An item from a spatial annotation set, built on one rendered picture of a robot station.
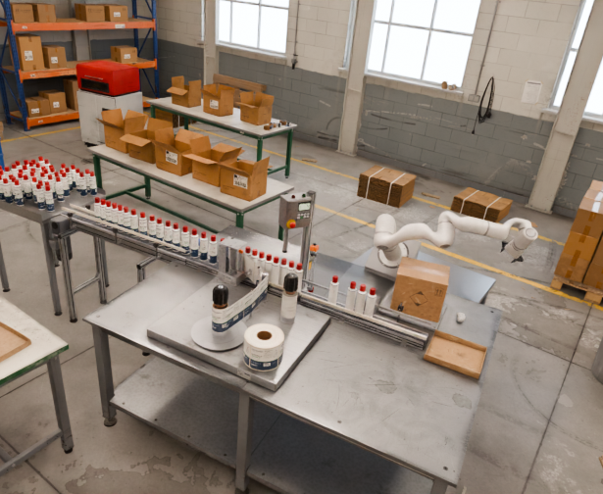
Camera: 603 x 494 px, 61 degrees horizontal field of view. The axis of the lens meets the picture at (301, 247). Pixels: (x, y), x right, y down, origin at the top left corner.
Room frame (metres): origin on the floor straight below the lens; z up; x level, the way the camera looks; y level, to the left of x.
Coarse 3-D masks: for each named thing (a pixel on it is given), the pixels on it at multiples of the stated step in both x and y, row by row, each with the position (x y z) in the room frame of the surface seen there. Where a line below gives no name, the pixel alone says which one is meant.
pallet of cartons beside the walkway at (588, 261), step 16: (592, 192) 5.19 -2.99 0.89; (592, 208) 4.73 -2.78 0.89; (576, 224) 4.68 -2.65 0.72; (592, 224) 4.61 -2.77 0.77; (576, 240) 4.65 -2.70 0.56; (592, 240) 4.58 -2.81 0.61; (560, 256) 4.70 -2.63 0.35; (576, 256) 4.63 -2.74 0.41; (592, 256) 4.59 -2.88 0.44; (560, 272) 4.67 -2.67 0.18; (576, 272) 4.59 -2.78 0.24; (592, 272) 4.53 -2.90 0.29; (560, 288) 4.62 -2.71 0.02; (592, 288) 4.47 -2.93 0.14
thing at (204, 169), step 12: (192, 144) 4.77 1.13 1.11; (204, 144) 4.89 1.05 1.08; (192, 156) 4.63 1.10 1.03; (204, 156) 4.86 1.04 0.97; (216, 156) 4.92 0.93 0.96; (228, 156) 4.64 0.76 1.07; (192, 168) 4.72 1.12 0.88; (204, 168) 4.65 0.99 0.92; (216, 168) 4.57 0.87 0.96; (204, 180) 4.64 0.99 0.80; (216, 180) 4.57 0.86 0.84
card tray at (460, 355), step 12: (444, 336) 2.46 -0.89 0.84; (456, 336) 2.44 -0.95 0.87; (432, 348) 2.35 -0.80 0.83; (444, 348) 2.36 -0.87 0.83; (456, 348) 2.37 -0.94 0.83; (468, 348) 2.38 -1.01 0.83; (480, 348) 2.38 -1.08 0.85; (432, 360) 2.23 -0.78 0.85; (444, 360) 2.26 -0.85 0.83; (456, 360) 2.27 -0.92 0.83; (468, 360) 2.28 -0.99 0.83; (480, 360) 2.29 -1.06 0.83; (468, 372) 2.15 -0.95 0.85
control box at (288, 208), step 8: (304, 192) 2.90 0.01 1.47; (280, 200) 2.82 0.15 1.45; (288, 200) 2.76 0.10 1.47; (296, 200) 2.78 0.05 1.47; (304, 200) 2.80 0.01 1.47; (280, 208) 2.81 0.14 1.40; (288, 208) 2.75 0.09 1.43; (296, 208) 2.78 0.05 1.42; (280, 216) 2.80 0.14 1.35; (288, 216) 2.75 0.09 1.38; (296, 216) 2.78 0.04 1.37; (280, 224) 2.80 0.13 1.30; (288, 224) 2.75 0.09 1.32; (296, 224) 2.78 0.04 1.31; (304, 224) 2.81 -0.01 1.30
